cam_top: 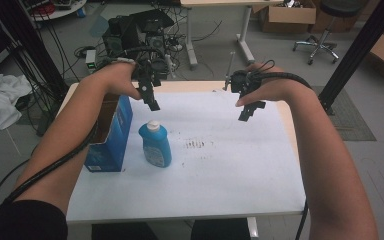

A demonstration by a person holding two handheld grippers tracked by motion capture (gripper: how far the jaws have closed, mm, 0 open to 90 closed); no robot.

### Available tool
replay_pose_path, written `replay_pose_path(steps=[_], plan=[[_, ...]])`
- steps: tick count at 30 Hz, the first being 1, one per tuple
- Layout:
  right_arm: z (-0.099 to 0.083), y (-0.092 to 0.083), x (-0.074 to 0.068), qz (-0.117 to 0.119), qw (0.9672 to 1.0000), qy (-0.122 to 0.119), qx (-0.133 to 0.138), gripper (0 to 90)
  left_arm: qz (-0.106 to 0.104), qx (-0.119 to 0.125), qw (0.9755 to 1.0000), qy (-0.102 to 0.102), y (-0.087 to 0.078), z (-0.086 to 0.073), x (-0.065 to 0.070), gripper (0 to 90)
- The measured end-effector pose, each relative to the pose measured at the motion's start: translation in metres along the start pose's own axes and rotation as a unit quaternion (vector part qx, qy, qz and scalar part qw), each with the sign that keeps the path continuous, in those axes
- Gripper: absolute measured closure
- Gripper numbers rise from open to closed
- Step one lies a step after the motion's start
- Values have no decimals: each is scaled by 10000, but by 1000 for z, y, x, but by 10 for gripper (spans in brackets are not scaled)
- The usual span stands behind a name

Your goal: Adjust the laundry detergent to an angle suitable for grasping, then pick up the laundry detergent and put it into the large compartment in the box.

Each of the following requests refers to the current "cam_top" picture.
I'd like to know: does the black computer equipment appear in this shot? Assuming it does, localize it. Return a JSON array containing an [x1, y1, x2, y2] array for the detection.
[[101, 8, 176, 62]]

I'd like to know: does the white table mat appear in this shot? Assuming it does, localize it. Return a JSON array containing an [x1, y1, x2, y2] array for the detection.
[[65, 91, 307, 223]]

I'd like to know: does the round white table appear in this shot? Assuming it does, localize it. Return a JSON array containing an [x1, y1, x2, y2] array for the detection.
[[29, 0, 88, 22]]

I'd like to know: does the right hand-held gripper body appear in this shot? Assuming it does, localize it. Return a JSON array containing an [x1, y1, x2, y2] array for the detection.
[[229, 69, 264, 95]]

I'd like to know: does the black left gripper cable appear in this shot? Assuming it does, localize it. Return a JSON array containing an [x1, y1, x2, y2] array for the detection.
[[0, 46, 166, 214]]

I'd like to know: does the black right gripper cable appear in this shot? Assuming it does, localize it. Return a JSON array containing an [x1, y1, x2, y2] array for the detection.
[[254, 71, 315, 240]]

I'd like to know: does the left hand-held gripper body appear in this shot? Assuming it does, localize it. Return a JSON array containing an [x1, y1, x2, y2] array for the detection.
[[131, 59, 168, 90]]

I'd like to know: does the person's left hand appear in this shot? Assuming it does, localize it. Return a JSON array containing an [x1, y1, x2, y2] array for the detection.
[[102, 61, 145, 102]]

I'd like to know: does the small white device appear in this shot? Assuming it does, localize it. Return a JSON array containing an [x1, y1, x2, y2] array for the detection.
[[84, 49, 98, 74]]

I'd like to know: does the white tube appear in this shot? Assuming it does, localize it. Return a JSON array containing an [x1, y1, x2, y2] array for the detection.
[[164, 53, 176, 80]]

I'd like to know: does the white cloth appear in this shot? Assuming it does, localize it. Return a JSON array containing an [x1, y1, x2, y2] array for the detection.
[[0, 72, 33, 134]]

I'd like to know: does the person's leg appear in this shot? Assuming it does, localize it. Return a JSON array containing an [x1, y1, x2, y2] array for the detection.
[[190, 217, 250, 240]]

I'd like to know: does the black office chair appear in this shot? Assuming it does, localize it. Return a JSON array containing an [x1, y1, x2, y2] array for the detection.
[[292, 0, 370, 66]]

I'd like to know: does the blue bottle with white cap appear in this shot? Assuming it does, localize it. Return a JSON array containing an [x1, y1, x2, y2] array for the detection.
[[138, 119, 173, 169]]

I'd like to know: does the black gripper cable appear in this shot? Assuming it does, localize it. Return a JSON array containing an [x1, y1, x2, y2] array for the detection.
[[0, 46, 166, 214], [254, 71, 315, 240]]

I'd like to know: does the grey floor mat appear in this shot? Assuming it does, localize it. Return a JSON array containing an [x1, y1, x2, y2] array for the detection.
[[312, 85, 378, 142]]

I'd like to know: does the black metal stand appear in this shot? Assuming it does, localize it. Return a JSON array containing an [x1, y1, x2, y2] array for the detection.
[[317, 0, 384, 116], [0, 0, 70, 101]]

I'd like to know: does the grey metal rod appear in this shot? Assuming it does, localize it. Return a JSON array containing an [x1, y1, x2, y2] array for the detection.
[[223, 51, 237, 92]]

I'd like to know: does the black sleeve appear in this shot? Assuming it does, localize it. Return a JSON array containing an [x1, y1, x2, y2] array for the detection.
[[0, 199, 70, 240]]

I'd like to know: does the light wooden table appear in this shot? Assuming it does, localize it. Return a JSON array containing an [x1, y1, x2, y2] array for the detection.
[[58, 80, 308, 240]]

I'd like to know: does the blue cardboard box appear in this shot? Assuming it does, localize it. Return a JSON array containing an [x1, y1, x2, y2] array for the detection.
[[83, 93, 134, 173]]

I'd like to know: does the person's right hand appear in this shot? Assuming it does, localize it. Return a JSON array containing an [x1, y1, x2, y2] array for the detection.
[[234, 62, 298, 108]]

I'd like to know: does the white desk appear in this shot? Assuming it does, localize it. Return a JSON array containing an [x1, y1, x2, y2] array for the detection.
[[179, 0, 285, 71]]

